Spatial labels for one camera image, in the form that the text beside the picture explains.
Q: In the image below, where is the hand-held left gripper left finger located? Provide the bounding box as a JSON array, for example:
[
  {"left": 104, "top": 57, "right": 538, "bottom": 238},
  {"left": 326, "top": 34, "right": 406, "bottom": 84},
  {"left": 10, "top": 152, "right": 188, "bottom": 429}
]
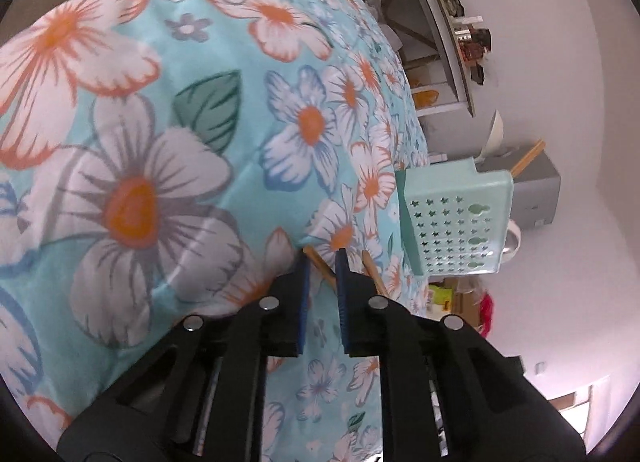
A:
[{"left": 57, "top": 257, "right": 312, "bottom": 462}]

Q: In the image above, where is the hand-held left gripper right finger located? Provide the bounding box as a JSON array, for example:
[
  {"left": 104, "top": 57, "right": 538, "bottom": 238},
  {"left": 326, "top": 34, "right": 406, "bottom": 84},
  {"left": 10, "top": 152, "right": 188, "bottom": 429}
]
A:
[{"left": 336, "top": 249, "right": 586, "bottom": 462}]

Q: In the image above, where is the green plastic utensil holder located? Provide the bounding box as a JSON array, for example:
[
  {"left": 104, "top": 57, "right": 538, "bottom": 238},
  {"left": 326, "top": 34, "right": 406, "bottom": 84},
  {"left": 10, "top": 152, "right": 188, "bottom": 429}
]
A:
[{"left": 395, "top": 159, "right": 516, "bottom": 277}]

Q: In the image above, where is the red plastic bag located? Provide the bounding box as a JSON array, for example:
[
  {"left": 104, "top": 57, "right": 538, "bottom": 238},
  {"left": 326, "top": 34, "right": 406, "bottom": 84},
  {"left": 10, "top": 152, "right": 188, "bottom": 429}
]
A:
[{"left": 475, "top": 292, "right": 497, "bottom": 339}]

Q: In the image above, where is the silver refrigerator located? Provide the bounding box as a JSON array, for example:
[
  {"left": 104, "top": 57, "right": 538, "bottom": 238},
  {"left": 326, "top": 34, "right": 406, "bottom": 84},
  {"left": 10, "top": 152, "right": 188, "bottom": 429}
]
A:
[{"left": 475, "top": 142, "right": 562, "bottom": 230}]

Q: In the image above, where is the yellow plastic bag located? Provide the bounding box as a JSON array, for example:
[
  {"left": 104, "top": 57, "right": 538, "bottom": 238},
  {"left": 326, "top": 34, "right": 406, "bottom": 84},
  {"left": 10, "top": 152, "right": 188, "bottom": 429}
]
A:
[{"left": 414, "top": 86, "right": 442, "bottom": 108}]

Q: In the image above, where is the floral blue blanket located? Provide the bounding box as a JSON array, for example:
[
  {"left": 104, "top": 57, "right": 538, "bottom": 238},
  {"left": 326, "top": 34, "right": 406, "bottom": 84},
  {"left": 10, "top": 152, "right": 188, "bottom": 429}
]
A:
[{"left": 0, "top": 0, "right": 436, "bottom": 462}]

